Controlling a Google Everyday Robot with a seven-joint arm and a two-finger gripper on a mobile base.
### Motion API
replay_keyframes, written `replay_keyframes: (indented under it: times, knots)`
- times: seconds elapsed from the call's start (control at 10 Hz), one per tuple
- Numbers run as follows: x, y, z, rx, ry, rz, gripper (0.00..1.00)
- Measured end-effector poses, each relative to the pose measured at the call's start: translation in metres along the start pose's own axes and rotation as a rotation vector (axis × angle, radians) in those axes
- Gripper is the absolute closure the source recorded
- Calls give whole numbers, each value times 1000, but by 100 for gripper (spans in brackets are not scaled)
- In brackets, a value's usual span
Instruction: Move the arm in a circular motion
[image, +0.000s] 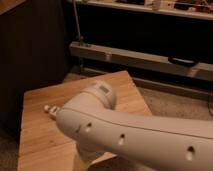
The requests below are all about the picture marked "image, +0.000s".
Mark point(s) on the cluttered upper shelf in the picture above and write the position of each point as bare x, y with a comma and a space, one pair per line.
165, 7

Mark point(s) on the thin metal rod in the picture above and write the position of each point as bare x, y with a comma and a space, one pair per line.
79, 36

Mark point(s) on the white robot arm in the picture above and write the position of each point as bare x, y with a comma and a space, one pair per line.
162, 143

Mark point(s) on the black case handle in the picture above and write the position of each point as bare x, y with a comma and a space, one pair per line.
185, 63

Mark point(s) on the dark wooden cabinet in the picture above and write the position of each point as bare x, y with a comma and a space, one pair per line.
32, 54

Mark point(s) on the light wooden board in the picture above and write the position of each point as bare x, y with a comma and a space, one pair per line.
42, 146

